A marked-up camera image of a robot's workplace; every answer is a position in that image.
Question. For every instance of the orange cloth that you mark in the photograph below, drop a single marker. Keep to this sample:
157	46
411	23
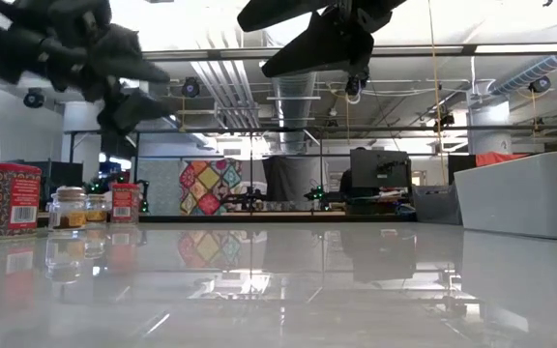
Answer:
498	158

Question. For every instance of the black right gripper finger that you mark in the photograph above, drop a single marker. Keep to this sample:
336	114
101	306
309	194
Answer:
278	12
327	48

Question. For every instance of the black ceiling camera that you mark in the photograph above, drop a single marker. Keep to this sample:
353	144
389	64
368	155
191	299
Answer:
190	87
33	98
540	84
356	85

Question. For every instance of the silver ventilation duct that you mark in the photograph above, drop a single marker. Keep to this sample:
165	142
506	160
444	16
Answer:
295	116

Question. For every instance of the black hanging cloth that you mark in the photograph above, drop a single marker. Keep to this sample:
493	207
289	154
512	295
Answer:
290	179

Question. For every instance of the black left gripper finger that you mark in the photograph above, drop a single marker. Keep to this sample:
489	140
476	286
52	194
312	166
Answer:
128	60
133	110

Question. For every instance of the patterned smoked paprika tin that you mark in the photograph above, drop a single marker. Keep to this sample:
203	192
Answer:
125	203
3	203

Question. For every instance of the white plastic bin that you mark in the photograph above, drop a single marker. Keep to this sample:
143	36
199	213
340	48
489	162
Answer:
525	193

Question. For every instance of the striped ceiling duct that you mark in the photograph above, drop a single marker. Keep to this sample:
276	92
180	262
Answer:
530	72

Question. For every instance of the small glass jar cork lid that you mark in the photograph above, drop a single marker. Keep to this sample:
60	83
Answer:
68	210
98	210

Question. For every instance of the colourful patchwork quilt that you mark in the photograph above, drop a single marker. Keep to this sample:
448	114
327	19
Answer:
210	186

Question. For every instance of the dark grey plastic bin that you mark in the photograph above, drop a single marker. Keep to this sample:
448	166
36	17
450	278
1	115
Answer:
435	205

